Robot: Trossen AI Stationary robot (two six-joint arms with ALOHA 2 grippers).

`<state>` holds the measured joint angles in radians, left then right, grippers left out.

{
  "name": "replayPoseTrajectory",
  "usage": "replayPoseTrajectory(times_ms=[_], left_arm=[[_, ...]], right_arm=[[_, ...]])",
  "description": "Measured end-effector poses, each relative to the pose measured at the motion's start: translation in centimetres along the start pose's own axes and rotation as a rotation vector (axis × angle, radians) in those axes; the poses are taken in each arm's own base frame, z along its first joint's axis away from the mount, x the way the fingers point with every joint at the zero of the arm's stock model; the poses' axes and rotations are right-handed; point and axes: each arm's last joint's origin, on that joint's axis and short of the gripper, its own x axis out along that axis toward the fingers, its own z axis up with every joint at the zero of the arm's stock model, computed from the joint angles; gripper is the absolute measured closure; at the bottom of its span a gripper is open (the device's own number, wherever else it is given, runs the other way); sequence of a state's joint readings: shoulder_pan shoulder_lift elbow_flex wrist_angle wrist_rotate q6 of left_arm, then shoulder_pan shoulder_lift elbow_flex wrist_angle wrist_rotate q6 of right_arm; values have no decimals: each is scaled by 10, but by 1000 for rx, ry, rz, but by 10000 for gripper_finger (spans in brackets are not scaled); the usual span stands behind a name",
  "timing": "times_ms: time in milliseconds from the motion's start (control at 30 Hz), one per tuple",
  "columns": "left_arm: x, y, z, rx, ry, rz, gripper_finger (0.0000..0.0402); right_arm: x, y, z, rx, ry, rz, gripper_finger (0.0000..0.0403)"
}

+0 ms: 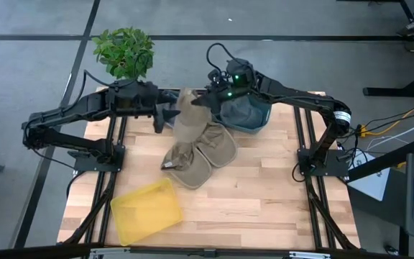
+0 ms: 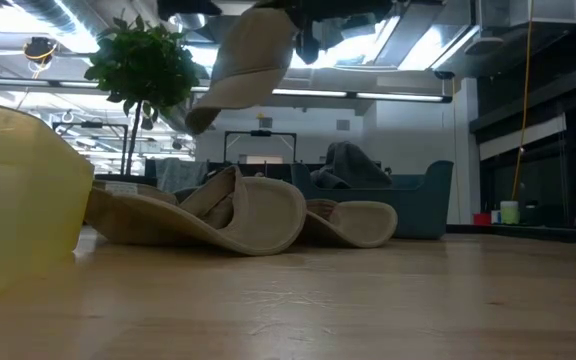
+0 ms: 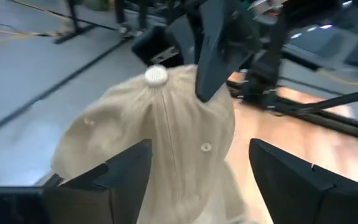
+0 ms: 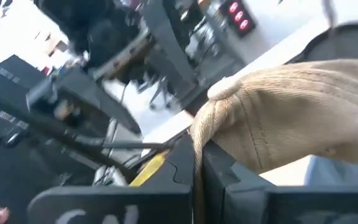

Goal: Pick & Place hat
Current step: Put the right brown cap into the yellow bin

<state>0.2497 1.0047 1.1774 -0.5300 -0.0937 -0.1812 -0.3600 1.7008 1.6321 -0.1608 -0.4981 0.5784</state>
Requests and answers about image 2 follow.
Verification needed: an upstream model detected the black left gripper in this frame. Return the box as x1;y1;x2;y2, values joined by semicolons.
255;0;394;66

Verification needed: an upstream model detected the khaki cap with white label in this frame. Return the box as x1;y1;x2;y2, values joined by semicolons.
85;165;308;257

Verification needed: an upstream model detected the blue plastic basket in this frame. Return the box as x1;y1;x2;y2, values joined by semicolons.
291;159;455;240

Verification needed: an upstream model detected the yellow translucent plastic bin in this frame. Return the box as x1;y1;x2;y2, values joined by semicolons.
0;99;95;304

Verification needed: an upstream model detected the long ceiling light bar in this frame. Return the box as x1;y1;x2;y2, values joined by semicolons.
191;85;453;104

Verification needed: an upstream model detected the green potted plant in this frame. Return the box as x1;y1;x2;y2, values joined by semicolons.
84;14;202;187

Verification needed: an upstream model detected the green and white cup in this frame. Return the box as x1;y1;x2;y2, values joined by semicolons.
499;200;521;226

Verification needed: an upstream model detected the black frame stand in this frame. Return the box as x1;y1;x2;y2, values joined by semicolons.
224;129;298;164

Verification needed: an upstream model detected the silver ceiling duct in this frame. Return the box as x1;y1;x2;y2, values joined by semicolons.
176;12;208;30

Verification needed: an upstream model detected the black ceiling cable reel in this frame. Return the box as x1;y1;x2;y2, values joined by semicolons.
22;36;58;65

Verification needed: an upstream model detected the black aluminium table frame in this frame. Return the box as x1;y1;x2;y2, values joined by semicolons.
445;223;576;247

